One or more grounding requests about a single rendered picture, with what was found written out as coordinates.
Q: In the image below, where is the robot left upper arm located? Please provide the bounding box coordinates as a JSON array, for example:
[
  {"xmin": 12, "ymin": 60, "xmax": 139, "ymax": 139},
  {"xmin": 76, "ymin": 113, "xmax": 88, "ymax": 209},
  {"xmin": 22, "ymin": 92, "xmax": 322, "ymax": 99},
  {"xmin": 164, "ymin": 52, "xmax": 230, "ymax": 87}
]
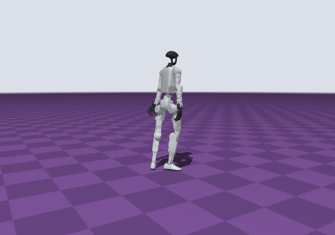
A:
[{"xmin": 158, "ymin": 70, "xmax": 162, "ymax": 91}]

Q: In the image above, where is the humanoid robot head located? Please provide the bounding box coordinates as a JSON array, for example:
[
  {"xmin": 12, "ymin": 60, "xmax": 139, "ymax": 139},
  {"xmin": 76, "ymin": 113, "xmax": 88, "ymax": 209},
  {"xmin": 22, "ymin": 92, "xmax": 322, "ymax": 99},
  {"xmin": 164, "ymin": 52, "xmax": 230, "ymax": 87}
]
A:
[{"xmin": 165, "ymin": 51, "xmax": 178, "ymax": 68}]

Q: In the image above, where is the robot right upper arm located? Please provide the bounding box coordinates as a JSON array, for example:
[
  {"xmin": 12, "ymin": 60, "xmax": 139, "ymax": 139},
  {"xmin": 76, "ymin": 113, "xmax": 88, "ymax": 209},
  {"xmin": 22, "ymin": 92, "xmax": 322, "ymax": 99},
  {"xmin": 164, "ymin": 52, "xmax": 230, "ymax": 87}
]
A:
[{"xmin": 173, "ymin": 68, "xmax": 182, "ymax": 91}]

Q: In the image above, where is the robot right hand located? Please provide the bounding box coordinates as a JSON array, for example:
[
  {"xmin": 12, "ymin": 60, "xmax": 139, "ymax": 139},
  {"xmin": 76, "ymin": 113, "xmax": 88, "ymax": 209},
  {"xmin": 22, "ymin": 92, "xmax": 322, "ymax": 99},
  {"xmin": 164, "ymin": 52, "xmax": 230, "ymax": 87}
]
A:
[{"xmin": 174, "ymin": 103, "xmax": 182, "ymax": 121}]

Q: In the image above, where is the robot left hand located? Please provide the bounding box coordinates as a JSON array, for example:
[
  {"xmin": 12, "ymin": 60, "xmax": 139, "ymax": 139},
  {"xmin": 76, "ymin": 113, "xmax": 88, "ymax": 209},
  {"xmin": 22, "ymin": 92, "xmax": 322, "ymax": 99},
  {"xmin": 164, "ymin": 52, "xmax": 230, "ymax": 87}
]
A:
[{"xmin": 147, "ymin": 101, "xmax": 157, "ymax": 116}]

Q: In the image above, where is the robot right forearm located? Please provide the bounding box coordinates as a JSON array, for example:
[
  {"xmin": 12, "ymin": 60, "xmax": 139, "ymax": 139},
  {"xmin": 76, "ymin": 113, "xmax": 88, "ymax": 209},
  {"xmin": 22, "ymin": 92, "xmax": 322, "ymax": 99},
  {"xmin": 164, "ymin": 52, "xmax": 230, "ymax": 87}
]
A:
[{"xmin": 176, "ymin": 85, "xmax": 183, "ymax": 108}]

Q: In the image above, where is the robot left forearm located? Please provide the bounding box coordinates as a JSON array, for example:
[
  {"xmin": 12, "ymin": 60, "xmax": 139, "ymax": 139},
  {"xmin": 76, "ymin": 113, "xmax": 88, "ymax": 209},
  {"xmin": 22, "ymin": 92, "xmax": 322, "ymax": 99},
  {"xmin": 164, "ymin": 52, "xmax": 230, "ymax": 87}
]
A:
[{"xmin": 154, "ymin": 89, "xmax": 162, "ymax": 105}]

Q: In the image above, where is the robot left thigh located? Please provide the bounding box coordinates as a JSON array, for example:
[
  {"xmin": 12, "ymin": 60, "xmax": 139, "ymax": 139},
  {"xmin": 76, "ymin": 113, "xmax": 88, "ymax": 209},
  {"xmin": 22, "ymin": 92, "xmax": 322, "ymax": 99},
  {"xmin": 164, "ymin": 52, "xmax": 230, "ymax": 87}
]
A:
[{"xmin": 155, "ymin": 105, "xmax": 166, "ymax": 140}]

